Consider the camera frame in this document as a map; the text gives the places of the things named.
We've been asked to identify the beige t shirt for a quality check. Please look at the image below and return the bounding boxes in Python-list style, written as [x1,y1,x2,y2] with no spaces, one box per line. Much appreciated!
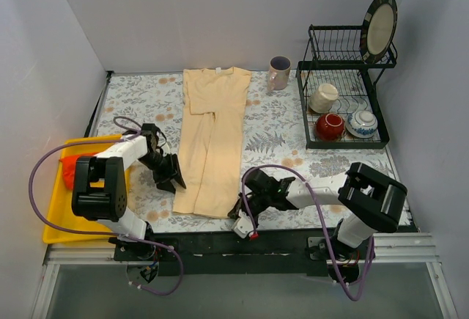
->
[173,67,251,219]

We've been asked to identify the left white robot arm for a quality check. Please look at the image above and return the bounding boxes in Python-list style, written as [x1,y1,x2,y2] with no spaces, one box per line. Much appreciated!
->
[71,123,186,260]

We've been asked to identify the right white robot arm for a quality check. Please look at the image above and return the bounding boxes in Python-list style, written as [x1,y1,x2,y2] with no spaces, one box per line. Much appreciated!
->
[228,162,407,259]

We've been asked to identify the floral table mat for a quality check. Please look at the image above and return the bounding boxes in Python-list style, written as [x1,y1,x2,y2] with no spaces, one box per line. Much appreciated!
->
[95,71,396,232]

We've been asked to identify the orange red cloth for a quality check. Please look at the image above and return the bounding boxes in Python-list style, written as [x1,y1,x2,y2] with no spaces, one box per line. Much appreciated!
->
[59,155,80,191]

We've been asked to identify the red bowl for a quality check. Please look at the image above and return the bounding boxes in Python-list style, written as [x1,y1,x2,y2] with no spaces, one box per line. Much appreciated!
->
[314,113,345,142]

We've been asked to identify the cream ceramic cup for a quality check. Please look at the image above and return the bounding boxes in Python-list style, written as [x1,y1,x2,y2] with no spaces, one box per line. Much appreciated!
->
[309,83,339,114]

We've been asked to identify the yellow plastic tray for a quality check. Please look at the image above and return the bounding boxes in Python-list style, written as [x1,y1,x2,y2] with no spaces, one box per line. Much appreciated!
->
[43,134,121,244]

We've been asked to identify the white blue patterned bowl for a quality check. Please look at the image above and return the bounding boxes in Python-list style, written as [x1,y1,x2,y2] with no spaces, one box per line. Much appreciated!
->
[345,110,378,139]

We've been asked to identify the pink ceramic mug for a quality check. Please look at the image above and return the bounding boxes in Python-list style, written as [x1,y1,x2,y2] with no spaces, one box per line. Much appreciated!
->
[267,56,291,92]

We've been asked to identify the black rimmed beige plate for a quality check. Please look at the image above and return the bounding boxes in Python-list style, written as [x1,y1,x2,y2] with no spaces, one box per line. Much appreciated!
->
[359,0,398,64]

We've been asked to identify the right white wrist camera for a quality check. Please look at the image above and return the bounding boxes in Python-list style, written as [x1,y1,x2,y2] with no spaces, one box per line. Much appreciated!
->
[232,210,258,239]

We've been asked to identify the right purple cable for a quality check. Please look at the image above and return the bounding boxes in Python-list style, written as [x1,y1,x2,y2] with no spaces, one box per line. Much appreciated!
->
[237,164,377,302]

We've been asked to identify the purple cable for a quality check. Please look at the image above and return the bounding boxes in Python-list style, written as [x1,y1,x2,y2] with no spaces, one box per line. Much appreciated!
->
[28,115,184,296]
[237,164,377,302]

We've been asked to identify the black wire dish rack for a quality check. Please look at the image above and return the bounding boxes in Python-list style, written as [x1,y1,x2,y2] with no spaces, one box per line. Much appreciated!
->
[295,26,397,150]

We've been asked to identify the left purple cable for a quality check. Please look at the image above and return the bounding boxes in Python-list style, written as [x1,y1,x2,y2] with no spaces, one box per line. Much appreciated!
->
[28,115,184,296]

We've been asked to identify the aluminium frame rail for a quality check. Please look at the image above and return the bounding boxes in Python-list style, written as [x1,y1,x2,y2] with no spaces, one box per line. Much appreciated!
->
[44,230,457,318]

